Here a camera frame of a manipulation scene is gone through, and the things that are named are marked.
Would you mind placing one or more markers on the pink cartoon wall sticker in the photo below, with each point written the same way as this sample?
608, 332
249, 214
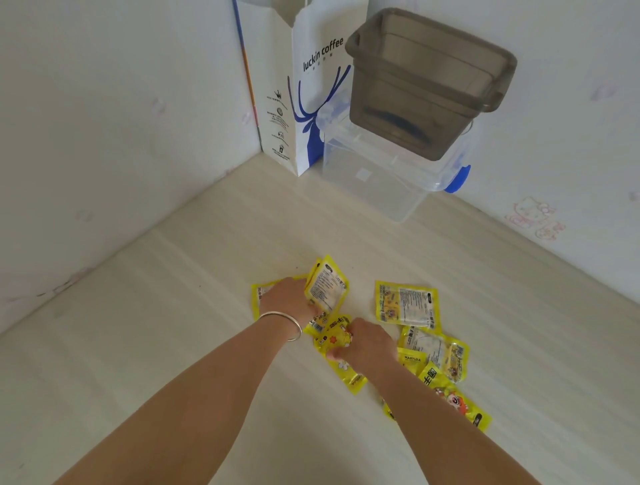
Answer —
536, 219

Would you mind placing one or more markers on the yellow snack packet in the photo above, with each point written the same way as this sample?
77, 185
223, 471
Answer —
332, 339
327, 290

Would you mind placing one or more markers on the pile of yellow packets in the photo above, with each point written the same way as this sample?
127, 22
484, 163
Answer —
407, 305

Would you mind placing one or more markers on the clear storage box blue latches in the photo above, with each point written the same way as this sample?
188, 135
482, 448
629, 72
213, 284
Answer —
372, 185

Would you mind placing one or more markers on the person's right hand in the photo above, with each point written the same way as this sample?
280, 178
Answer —
367, 347

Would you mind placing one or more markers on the person's left hand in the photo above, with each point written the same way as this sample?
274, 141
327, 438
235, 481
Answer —
286, 300

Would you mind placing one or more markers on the person's left thumb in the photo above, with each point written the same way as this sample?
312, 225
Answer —
312, 308

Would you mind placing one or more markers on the person's left forearm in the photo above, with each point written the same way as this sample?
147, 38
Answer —
200, 399

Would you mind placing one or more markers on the person's right thumb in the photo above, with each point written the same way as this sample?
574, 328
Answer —
337, 354

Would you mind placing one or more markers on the grey translucent plastic bin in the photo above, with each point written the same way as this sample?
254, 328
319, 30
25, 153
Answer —
425, 85

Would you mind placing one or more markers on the white paper bag blue print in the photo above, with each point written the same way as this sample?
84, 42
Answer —
310, 100

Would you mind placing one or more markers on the person's right forearm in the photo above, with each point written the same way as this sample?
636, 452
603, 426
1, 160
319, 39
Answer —
440, 429

